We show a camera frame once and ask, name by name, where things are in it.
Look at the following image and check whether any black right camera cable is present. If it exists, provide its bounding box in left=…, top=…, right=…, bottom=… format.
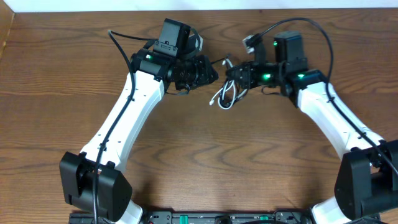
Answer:
left=254, top=17, right=398, bottom=178

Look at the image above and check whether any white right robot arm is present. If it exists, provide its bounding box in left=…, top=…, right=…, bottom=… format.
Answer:
left=226, top=31, right=397, bottom=223

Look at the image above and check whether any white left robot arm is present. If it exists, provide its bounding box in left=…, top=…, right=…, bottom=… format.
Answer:
left=59, top=19, right=218, bottom=223

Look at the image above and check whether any black camera cable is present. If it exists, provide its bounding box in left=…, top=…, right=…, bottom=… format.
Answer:
left=92, top=29, right=156, bottom=224
left=254, top=17, right=398, bottom=178

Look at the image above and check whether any black USB cable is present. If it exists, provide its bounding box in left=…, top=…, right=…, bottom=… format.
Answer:
left=210, top=53, right=246, bottom=103

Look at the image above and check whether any white USB cable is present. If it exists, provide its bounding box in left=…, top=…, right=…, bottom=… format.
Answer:
left=209, top=57, right=249, bottom=110

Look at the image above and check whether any black left camera cable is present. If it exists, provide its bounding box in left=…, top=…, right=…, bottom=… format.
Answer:
left=92, top=29, right=156, bottom=224

